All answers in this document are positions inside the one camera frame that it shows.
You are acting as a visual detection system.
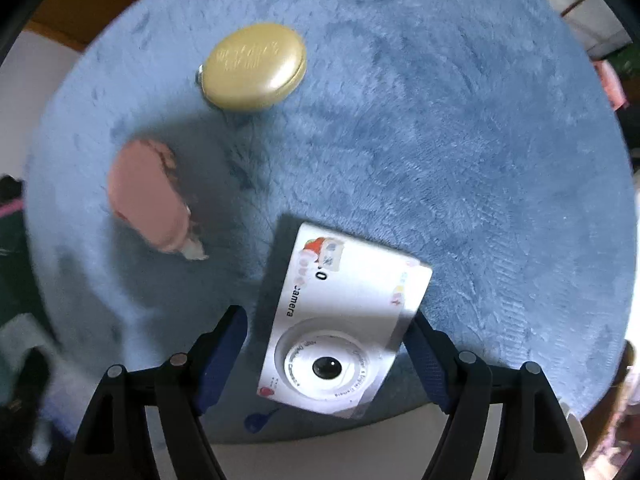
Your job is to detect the pink plastic stool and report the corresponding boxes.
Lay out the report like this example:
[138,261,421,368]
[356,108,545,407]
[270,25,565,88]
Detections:
[595,60,631,111]

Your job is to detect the dark blue mat tag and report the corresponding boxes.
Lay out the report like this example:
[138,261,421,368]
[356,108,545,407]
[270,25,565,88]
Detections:
[243,406,282,434]

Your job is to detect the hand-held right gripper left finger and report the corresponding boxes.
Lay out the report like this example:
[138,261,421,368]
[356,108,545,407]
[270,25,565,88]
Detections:
[65,305,248,480]

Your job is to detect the green chalkboard with pink frame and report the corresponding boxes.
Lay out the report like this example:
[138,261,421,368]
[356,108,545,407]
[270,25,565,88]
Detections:
[0,199,51,321]

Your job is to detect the blue fluffy mat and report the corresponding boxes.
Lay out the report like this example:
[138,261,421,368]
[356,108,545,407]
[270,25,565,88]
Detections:
[22,0,638,446]

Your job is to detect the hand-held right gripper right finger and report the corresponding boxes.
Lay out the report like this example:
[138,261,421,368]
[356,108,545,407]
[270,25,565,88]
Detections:
[405,312,586,480]

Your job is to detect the gold round tin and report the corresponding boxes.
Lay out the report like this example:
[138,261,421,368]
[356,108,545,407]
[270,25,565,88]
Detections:
[195,22,308,112]

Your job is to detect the white toy camera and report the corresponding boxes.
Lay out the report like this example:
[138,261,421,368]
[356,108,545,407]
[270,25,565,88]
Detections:
[257,221,433,417]

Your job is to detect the pink round case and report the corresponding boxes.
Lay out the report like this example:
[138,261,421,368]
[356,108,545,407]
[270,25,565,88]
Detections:
[106,139,208,262]

